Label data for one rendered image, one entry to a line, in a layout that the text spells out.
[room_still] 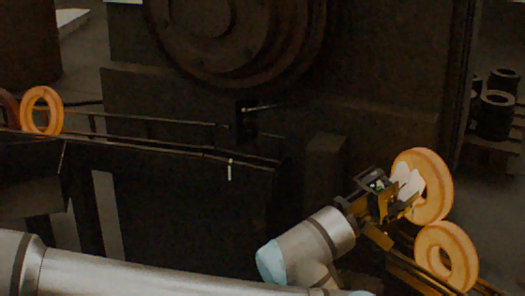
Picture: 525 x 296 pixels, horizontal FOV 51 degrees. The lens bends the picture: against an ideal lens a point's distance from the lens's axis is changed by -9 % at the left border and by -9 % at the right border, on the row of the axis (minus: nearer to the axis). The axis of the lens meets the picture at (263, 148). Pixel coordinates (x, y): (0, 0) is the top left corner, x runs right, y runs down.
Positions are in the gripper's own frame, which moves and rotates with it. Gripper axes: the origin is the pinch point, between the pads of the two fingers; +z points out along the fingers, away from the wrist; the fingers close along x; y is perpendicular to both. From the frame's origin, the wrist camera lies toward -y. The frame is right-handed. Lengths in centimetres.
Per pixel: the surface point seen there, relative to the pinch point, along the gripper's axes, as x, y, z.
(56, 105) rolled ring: 104, 3, -50
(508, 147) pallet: 82, -112, 131
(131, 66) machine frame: 86, 10, -27
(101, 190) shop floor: 171, -75, -46
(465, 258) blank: -15.9, -8.0, -4.2
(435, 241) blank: -7.9, -8.8, -4.5
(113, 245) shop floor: 126, -73, -54
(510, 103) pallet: 90, -94, 143
